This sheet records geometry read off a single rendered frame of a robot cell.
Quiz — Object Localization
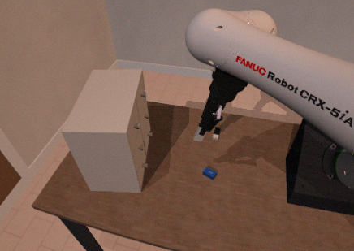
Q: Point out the blue rectangular block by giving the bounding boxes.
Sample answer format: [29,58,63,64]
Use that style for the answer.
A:
[202,167,217,180]

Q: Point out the tan wooden drawer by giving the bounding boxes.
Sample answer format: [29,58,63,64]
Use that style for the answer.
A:
[132,129,144,173]
[140,97,149,138]
[136,74,146,117]
[127,101,140,152]
[137,147,148,190]
[144,119,152,156]

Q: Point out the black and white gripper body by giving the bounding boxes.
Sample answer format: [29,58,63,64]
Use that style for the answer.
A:
[209,80,237,112]

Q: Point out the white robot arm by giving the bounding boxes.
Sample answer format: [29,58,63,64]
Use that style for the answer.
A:
[185,8,354,190]

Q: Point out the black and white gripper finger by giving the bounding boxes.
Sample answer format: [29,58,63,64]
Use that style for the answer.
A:
[193,93,214,138]
[193,99,223,142]

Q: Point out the beige small chest of drawers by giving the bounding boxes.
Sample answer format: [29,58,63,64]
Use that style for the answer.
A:
[61,69,143,193]

